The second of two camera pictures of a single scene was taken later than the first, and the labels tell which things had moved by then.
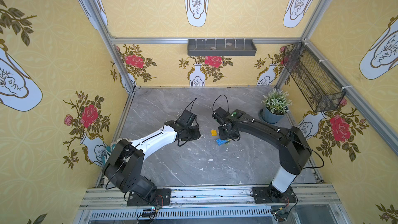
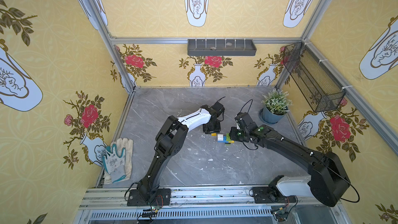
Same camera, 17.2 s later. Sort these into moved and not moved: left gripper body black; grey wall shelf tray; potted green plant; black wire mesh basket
Moved: left gripper body black
Not moved: grey wall shelf tray; black wire mesh basket; potted green plant
